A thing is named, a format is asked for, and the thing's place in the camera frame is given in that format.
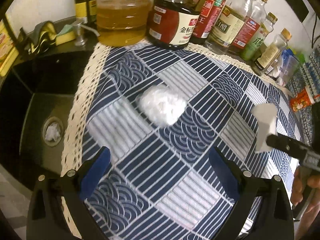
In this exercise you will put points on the red paper cup with straw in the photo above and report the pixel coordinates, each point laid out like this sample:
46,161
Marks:
302,100

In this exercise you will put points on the white tissue ball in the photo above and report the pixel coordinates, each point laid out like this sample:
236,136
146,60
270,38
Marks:
161,105

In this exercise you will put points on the metal soap dispenser pump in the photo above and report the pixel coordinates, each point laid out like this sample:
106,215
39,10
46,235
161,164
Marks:
78,28

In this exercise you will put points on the person's right hand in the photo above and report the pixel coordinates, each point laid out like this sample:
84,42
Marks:
305,191

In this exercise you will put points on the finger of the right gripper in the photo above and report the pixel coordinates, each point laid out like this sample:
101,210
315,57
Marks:
292,147

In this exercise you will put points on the red-label clear bottle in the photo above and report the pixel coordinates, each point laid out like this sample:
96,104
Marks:
250,27

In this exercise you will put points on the blue white patterned tablecloth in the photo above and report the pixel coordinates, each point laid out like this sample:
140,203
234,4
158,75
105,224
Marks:
160,183

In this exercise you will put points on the large soy sauce jug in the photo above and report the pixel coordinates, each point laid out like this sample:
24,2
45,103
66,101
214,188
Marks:
172,22

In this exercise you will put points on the yellow black cleaning cloth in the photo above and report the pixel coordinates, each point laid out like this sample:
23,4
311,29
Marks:
41,39

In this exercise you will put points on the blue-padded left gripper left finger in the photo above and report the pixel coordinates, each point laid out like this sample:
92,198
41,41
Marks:
91,171

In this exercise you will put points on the green-label small bottle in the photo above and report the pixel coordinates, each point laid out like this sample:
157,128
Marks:
258,38

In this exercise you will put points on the yellow dish soap bottle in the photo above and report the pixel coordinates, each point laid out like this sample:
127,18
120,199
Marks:
8,52

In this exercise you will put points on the white paper cup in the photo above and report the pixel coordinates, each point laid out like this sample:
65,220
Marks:
266,116

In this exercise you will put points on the large cooking oil jug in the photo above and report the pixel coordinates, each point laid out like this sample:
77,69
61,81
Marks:
122,22

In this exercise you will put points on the green-label sauce bottle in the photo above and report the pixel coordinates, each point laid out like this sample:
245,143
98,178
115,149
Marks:
86,10

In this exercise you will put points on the red-label dark sauce bottle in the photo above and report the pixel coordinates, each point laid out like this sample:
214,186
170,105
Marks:
209,14

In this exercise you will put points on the small sesame oil bottle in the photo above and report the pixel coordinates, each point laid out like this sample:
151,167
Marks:
262,63

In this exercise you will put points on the black kitchen sink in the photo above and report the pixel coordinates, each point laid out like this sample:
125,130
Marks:
35,94

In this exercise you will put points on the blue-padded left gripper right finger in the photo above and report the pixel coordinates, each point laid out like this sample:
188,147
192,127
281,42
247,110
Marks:
223,170

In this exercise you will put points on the tissue in sink drain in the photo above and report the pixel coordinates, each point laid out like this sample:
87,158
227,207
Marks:
53,133

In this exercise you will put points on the yellow green sponge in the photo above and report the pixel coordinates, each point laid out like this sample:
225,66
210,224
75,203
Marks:
65,35

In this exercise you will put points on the plastic bags of seasoning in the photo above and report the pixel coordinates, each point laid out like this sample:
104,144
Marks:
285,66

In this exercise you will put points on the white vinegar bottle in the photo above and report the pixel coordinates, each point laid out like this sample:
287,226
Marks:
228,25

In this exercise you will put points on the patterned blue curtain cloth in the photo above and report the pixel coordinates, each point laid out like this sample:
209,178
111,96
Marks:
307,75

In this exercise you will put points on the black wall socket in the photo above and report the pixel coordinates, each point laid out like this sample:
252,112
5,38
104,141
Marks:
299,8

